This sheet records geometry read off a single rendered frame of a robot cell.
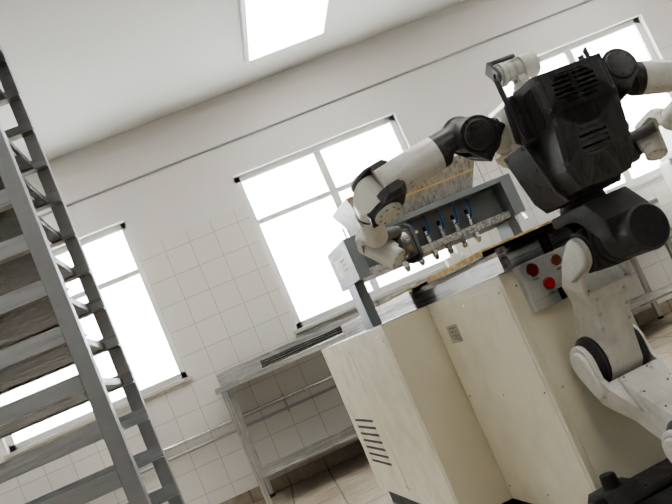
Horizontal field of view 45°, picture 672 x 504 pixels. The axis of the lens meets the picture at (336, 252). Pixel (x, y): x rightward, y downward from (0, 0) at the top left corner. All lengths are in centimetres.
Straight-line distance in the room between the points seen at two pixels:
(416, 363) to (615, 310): 94
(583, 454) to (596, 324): 39
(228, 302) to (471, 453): 354
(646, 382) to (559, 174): 61
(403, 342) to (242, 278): 342
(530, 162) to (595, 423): 79
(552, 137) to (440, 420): 132
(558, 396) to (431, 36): 486
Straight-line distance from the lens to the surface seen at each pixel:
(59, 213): 197
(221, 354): 619
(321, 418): 620
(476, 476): 301
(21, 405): 151
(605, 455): 243
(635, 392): 223
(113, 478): 149
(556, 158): 200
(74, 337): 146
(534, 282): 233
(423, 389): 294
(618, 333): 227
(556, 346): 237
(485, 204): 322
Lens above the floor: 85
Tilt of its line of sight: 6 degrees up
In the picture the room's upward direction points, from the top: 24 degrees counter-clockwise
